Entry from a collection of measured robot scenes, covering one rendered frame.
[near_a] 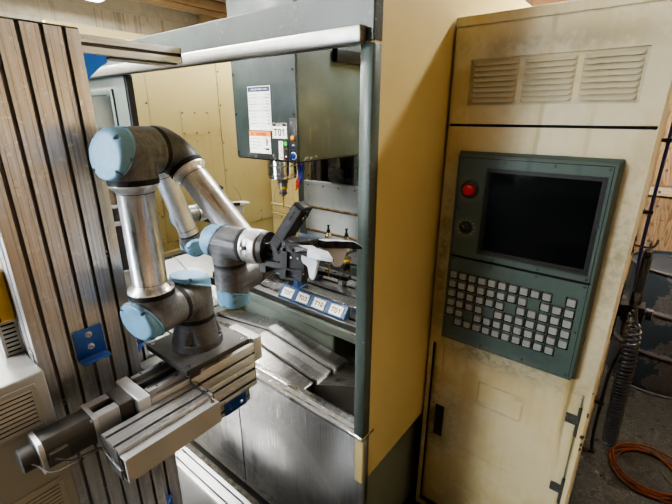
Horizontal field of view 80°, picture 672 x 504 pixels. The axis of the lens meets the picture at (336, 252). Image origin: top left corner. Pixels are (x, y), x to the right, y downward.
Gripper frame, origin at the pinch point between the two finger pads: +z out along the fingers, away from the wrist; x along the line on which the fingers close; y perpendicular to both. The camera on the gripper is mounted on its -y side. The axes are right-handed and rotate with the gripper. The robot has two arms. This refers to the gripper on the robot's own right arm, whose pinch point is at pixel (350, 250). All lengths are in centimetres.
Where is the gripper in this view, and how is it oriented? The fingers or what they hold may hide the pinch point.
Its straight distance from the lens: 78.5
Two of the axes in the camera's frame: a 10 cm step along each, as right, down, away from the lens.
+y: -0.6, 9.8, 2.0
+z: 9.1, 1.3, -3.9
